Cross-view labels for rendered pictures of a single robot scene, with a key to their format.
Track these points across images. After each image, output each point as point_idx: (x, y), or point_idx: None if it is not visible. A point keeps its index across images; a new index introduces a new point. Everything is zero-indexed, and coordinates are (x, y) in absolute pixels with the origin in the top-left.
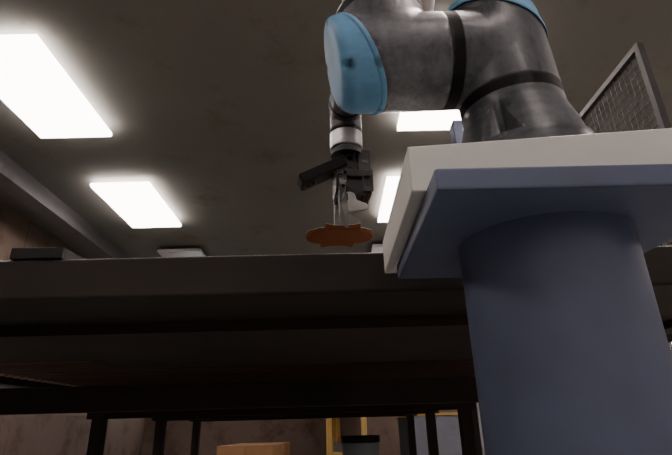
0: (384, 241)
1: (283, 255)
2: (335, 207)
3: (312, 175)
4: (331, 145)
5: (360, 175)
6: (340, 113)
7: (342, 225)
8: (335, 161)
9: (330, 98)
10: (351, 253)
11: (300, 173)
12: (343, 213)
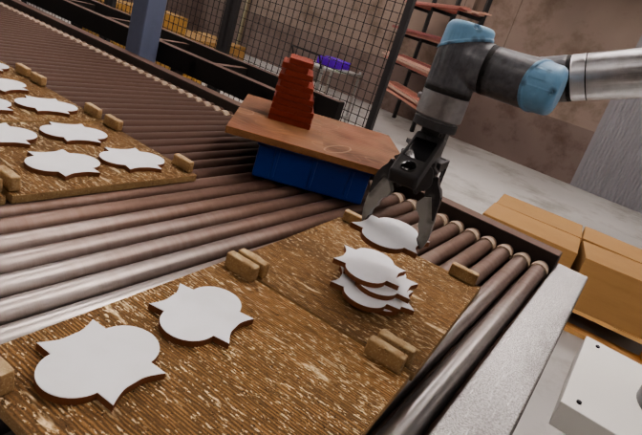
0: (574, 415)
1: (513, 431)
2: (390, 187)
3: (422, 178)
4: (439, 118)
5: (442, 170)
6: (484, 94)
7: (417, 245)
8: (438, 151)
9: (494, 69)
10: (528, 399)
11: (417, 178)
12: (428, 235)
